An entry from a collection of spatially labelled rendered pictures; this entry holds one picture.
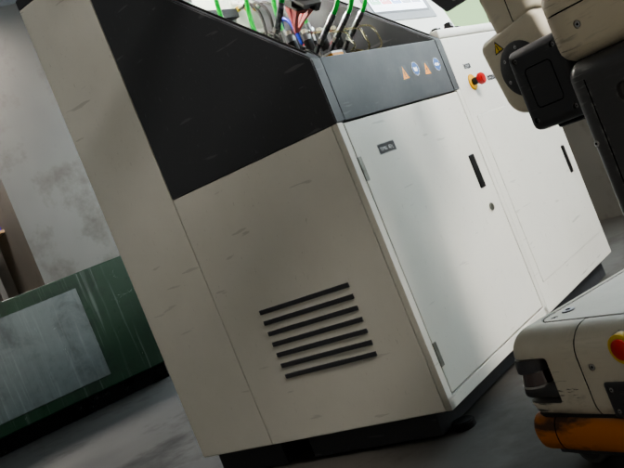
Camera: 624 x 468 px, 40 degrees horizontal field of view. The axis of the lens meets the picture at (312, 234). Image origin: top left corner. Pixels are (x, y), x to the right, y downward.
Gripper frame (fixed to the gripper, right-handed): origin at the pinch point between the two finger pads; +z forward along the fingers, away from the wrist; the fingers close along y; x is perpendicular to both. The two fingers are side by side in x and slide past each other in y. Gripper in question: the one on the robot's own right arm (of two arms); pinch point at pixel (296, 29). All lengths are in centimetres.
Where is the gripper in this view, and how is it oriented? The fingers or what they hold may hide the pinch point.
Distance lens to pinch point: 244.6
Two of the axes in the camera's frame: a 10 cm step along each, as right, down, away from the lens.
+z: -1.2, 8.3, 5.4
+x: -7.1, 3.1, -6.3
